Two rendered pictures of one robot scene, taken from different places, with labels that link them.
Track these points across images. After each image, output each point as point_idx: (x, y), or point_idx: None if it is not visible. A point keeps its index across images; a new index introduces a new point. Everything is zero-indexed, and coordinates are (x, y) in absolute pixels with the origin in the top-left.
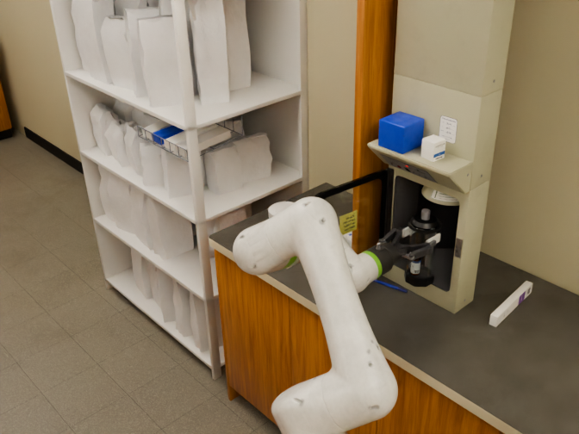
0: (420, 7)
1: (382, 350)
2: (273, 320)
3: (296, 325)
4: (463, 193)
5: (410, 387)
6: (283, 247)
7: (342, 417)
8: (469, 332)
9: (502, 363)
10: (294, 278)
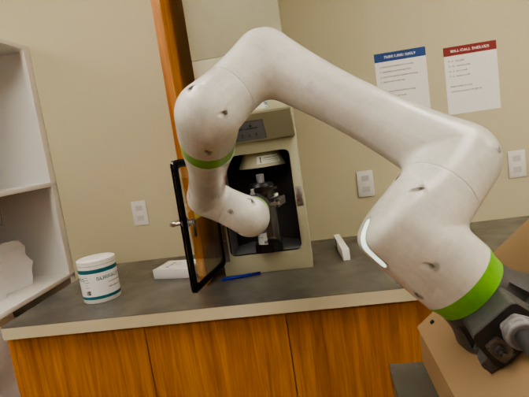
0: None
1: (294, 305)
2: (125, 386)
3: (163, 365)
4: (294, 134)
5: (331, 333)
6: (254, 78)
7: (479, 178)
8: (339, 268)
9: None
10: (145, 308)
